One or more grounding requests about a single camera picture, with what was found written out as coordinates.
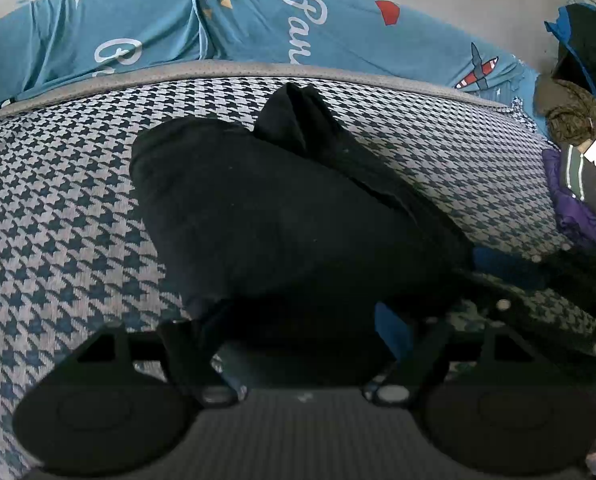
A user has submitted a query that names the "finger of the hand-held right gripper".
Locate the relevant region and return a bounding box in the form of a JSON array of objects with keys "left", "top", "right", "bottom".
[
  {"left": 453, "top": 270, "right": 596, "bottom": 359},
  {"left": 473, "top": 247, "right": 554, "bottom": 292}
]

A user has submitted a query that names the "dark green cloth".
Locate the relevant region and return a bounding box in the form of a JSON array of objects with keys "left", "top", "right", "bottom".
[{"left": 557, "top": 4, "right": 596, "bottom": 93}]

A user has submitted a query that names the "purple cloth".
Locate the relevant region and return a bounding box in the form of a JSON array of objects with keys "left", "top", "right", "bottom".
[{"left": 543, "top": 147, "right": 596, "bottom": 257}]

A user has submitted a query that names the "striped garment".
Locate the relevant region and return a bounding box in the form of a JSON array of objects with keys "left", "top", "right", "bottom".
[{"left": 560, "top": 142, "right": 596, "bottom": 232}]

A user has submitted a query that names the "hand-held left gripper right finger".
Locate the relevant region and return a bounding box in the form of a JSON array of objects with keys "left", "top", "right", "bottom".
[{"left": 363, "top": 305, "right": 534, "bottom": 406}]

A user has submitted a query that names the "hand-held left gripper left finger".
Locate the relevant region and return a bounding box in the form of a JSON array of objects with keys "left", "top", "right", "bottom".
[{"left": 72, "top": 317, "right": 239, "bottom": 406}]

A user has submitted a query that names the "houndstooth mattress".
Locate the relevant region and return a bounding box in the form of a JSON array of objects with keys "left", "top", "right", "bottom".
[{"left": 0, "top": 57, "right": 596, "bottom": 480}]

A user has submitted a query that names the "brown patterned cloth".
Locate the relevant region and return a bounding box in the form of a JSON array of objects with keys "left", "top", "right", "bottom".
[{"left": 533, "top": 77, "right": 596, "bottom": 148}]

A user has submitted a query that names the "blue printed bed sheet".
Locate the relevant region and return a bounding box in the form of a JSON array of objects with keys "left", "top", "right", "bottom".
[{"left": 0, "top": 0, "right": 544, "bottom": 116}]

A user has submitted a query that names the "black t-shirt red print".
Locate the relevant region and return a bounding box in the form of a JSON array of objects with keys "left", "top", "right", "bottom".
[{"left": 128, "top": 82, "right": 476, "bottom": 386}]

